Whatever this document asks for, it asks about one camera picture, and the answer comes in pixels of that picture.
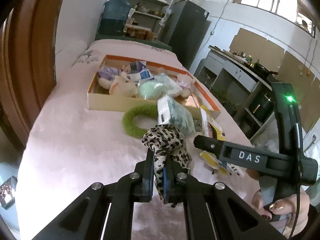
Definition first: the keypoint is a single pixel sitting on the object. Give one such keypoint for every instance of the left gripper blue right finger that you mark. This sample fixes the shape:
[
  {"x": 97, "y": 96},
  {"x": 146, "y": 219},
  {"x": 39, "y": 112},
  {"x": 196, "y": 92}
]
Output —
[{"x": 170, "y": 185}]

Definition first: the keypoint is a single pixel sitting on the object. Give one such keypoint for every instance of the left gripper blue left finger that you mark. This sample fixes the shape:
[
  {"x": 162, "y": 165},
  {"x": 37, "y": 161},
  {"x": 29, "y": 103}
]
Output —
[{"x": 147, "y": 178}]

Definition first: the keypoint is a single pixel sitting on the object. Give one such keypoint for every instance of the leopard print scrunchie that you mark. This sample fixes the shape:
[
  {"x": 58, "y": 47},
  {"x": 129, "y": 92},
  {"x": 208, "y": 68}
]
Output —
[{"x": 166, "y": 142}]

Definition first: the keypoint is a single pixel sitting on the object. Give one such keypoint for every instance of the yellow cartoon girl tissue pack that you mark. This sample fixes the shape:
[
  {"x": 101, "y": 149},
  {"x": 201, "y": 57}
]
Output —
[{"x": 215, "y": 132}]

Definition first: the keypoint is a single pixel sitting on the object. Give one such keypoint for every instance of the green floral tissue pack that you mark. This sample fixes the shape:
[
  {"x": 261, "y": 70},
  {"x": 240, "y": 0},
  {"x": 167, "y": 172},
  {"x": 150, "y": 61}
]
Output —
[{"x": 171, "y": 112}]

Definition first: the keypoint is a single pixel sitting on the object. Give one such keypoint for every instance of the mint green soft pad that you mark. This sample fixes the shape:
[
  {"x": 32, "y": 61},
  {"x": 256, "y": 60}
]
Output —
[{"x": 150, "y": 90}]

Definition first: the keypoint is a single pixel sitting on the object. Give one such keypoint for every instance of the right hand with painted nails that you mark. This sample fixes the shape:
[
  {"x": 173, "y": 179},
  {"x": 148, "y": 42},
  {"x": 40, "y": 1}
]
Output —
[{"x": 285, "y": 206}]

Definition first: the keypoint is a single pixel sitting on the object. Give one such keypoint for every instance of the pink bed quilt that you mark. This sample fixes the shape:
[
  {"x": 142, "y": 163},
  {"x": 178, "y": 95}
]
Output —
[{"x": 71, "y": 147}]

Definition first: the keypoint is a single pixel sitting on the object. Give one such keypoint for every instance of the green patterned tissue pack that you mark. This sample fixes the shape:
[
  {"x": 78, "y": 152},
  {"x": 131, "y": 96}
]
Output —
[{"x": 170, "y": 87}]

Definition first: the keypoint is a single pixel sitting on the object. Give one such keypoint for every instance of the grey kitchen counter cabinet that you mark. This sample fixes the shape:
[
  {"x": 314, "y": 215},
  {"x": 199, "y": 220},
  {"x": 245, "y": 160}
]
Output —
[{"x": 244, "y": 94}]

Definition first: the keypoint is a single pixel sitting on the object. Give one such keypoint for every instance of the plush doll in lilac dress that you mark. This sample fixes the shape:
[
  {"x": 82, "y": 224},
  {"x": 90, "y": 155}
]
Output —
[{"x": 186, "y": 83}]

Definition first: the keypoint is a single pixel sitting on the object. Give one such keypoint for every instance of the white plush rabbit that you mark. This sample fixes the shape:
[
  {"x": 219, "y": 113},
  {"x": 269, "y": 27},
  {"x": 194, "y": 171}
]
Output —
[{"x": 123, "y": 86}]

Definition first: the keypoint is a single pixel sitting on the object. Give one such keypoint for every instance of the orange rimmed cardboard box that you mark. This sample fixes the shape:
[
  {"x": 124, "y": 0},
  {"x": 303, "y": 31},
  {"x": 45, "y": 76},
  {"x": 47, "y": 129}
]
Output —
[{"x": 99, "y": 98}]

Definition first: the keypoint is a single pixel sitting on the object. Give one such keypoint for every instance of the black wok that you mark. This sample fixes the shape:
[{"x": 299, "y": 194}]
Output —
[{"x": 262, "y": 71}]

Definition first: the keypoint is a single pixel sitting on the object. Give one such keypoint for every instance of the blue cartoon tissue pack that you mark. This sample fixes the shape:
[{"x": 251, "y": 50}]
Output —
[{"x": 137, "y": 71}]

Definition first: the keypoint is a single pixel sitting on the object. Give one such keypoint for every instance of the purple fabric pouch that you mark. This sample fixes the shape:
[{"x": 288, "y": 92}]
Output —
[{"x": 107, "y": 75}]

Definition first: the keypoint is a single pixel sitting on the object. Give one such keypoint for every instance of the smartphone on stool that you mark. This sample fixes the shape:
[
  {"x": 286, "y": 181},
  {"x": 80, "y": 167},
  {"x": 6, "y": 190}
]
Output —
[{"x": 8, "y": 192}]

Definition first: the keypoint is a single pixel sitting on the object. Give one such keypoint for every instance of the green low table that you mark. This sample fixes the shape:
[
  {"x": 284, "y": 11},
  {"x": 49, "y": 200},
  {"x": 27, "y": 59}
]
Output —
[{"x": 155, "y": 43}]

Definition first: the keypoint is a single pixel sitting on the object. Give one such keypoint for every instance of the dark grey refrigerator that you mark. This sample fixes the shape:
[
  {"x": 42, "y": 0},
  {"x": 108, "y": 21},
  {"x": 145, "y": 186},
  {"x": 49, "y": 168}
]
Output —
[{"x": 185, "y": 30}]

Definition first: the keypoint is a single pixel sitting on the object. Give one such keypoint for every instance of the brown wooden headboard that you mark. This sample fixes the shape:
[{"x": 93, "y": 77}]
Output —
[{"x": 28, "y": 34}]

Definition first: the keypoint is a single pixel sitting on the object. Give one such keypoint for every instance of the blue water jug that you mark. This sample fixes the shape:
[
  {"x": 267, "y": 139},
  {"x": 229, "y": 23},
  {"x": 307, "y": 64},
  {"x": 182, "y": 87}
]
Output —
[{"x": 114, "y": 17}]

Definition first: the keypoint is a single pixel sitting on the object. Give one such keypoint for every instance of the white metal shelf rack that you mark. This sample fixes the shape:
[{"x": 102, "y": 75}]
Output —
[{"x": 147, "y": 7}]

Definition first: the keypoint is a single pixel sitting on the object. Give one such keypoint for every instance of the window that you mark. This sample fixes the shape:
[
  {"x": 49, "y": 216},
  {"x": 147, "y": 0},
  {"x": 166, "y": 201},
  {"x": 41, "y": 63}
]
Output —
[{"x": 291, "y": 10}]

